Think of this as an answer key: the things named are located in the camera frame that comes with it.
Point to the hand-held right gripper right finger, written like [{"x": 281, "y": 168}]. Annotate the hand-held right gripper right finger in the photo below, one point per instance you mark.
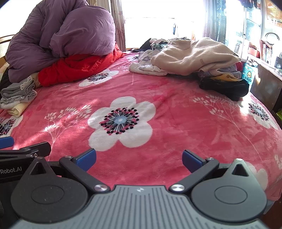
[{"x": 191, "y": 161}]

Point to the wall poster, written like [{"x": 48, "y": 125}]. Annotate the wall poster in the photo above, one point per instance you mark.
[{"x": 274, "y": 10}]

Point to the purple duvet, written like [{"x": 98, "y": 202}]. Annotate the purple duvet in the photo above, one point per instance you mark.
[{"x": 66, "y": 33}]

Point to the black garment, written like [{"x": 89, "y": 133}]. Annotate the black garment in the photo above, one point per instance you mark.
[
  {"x": 227, "y": 89},
  {"x": 146, "y": 45}
]

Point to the black hanging bag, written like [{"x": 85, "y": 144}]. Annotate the black hanging bag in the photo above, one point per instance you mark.
[{"x": 250, "y": 3}]

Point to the patterned curtain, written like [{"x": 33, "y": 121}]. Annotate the patterned curtain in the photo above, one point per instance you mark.
[
  {"x": 117, "y": 26},
  {"x": 212, "y": 19}
]

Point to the cream folded garment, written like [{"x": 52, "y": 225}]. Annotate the cream folded garment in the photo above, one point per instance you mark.
[{"x": 17, "y": 110}]

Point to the wooden headboard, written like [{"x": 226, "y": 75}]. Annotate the wooden headboard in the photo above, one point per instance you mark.
[{"x": 5, "y": 48}]

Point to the grey ribbed folded garment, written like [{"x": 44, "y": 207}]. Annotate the grey ribbed folded garment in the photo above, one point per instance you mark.
[{"x": 15, "y": 89}]

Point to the yellow garment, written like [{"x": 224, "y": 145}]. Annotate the yellow garment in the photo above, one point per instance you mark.
[{"x": 227, "y": 77}]

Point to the round metal frame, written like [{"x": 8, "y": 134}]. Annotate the round metal frame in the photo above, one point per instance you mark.
[{"x": 272, "y": 36}]

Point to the beige pillow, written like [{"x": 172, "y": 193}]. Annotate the beige pillow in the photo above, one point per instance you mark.
[{"x": 34, "y": 80}]

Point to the red crumpled garment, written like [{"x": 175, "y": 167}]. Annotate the red crumpled garment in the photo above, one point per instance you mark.
[{"x": 77, "y": 66}]

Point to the pink floral blanket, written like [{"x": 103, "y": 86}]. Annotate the pink floral blanket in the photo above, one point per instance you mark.
[{"x": 165, "y": 99}]

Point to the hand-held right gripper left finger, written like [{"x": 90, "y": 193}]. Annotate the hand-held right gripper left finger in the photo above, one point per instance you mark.
[{"x": 86, "y": 160}]

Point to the black cloth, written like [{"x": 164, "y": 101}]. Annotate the black cloth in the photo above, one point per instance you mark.
[{"x": 4, "y": 77}]

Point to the row of books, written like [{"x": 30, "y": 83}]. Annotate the row of books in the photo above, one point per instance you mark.
[{"x": 267, "y": 51}]

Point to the wooden desk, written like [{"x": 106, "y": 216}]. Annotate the wooden desk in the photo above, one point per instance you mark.
[{"x": 266, "y": 81}]

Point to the glass door cabinet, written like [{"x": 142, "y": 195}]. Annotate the glass door cabinet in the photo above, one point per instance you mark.
[{"x": 251, "y": 24}]

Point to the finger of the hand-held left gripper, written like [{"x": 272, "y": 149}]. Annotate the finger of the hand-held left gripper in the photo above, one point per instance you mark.
[
  {"x": 41, "y": 147},
  {"x": 6, "y": 142}
]

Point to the blue duck print bag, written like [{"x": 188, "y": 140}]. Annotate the blue duck print bag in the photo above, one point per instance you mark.
[{"x": 247, "y": 74}]

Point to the red box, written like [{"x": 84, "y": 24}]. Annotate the red box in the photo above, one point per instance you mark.
[{"x": 254, "y": 51}]

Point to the light grey folded shirt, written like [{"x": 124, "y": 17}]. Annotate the light grey folded shirt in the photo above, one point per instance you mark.
[{"x": 21, "y": 102}]

